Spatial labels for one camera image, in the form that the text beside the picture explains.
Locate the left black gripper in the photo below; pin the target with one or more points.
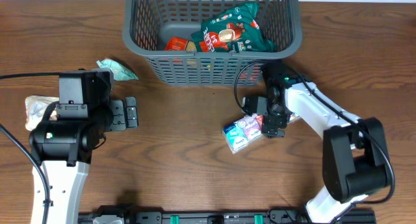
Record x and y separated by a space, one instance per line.
123 122

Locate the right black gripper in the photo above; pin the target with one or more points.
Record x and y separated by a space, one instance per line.
280 123

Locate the small teal snack packet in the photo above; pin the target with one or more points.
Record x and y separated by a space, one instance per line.
120 72

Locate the Kleenex tissue multipack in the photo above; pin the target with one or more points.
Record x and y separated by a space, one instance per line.
247 130

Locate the red spaghetti pasta packet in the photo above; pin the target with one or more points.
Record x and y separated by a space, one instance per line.
180 44

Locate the beige paper bag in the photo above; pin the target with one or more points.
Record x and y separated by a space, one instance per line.
35 107

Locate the green Nescafe coffee bag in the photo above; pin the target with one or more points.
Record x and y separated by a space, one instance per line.
233 30

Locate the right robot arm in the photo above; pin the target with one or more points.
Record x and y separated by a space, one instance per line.
356 168

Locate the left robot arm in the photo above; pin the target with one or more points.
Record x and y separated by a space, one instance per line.
62 144

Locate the grey plastic lattice basket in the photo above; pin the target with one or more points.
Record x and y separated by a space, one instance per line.
150 24

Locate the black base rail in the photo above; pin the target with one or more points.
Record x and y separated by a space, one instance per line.
130 215

